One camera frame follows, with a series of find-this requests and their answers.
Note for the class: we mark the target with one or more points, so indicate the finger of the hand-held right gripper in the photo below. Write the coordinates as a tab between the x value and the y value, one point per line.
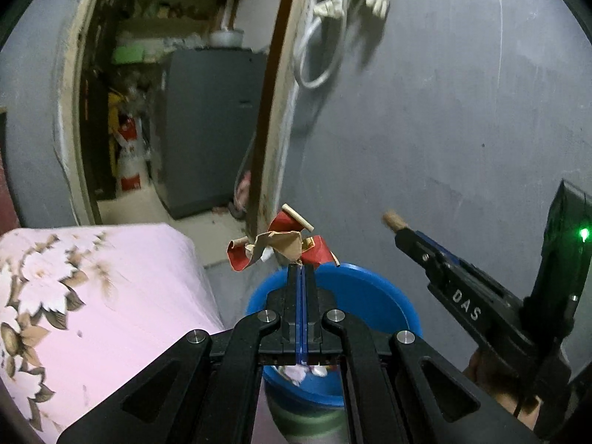
462	303
455	256

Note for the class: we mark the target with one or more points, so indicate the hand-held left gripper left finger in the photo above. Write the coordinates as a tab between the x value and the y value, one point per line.
296	296

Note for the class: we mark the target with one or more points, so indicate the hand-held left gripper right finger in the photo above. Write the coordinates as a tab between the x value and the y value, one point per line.
309	296

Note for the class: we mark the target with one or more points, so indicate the red brown torn paper cup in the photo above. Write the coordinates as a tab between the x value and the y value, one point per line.
284	240

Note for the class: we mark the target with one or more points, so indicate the blue plastic basin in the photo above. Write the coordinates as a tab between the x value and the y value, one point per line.
370	296

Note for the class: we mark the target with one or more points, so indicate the small brown paper scrap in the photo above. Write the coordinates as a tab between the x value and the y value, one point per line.
393	219

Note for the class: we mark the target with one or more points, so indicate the white red wrapper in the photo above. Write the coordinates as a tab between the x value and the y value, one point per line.
298	372

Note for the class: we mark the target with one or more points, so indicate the person's right hand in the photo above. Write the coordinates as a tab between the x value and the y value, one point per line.
499	379

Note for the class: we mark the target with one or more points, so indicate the pink slipper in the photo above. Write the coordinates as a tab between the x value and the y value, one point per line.
241	192

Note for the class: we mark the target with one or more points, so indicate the green container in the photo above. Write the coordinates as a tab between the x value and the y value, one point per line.
305	423

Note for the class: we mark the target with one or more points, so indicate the pink floral blanket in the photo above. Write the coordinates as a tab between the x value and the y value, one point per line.
138	310

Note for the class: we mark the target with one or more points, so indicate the grey metal cabinet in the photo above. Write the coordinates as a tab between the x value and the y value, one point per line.
208	129

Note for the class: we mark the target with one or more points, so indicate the wooden door plank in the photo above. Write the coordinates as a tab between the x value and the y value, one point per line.
273	101

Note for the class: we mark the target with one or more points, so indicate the white red sack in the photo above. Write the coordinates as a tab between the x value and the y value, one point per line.
132	162

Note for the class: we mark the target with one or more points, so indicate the metal pot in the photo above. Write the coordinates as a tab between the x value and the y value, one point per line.
226	38

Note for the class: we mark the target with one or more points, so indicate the green board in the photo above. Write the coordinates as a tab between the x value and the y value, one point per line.
134	54

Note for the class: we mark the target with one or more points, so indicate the pale door frame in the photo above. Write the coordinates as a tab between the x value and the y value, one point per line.
74	101

